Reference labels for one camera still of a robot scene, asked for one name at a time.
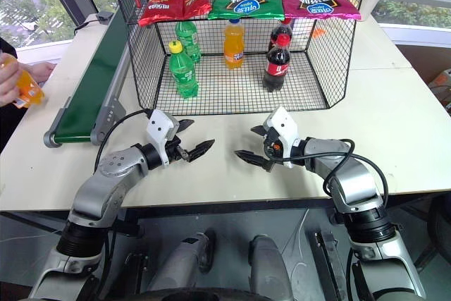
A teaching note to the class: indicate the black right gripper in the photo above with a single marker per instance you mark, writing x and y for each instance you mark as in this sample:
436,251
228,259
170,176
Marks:
273,147

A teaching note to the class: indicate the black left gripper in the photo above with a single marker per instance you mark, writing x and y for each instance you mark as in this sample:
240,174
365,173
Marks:
178,151

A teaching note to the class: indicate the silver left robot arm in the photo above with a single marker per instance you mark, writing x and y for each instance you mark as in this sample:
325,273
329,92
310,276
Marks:
112,174

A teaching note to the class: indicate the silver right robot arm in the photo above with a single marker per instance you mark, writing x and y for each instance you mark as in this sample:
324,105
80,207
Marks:
352,177

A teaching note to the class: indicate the green conveyor belt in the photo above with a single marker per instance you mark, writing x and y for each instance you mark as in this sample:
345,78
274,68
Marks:
88,79

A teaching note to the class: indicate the person's bare hand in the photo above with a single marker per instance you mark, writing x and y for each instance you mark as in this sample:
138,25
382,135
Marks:
8,82
42,72

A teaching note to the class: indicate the green soda bottle yellow cap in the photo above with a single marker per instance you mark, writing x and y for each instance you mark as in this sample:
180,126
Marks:
182,72

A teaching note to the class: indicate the cola bottle red cap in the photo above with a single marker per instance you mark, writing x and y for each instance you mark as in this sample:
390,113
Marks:
282,29
277,66

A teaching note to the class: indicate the orange soda bottle blue label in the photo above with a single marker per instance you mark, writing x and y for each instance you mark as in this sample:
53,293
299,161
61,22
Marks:
234,47

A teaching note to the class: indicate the grey rounded leg housing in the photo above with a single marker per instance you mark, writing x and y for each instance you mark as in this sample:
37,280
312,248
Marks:
269,265
183,262

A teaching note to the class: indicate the small orange object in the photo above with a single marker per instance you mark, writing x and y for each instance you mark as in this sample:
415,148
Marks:
319,32

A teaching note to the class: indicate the black power adapter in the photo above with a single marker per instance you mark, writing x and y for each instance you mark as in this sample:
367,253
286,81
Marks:
104,18

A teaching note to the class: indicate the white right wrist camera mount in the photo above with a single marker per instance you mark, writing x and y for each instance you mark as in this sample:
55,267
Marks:
286,124

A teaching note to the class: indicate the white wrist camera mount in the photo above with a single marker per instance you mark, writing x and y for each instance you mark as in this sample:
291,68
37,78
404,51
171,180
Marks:
286,124
160,124

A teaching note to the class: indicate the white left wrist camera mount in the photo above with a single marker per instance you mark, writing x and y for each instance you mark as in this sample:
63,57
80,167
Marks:
160,124

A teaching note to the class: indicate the black table frame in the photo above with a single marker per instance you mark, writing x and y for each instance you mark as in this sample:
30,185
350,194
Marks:
211,206

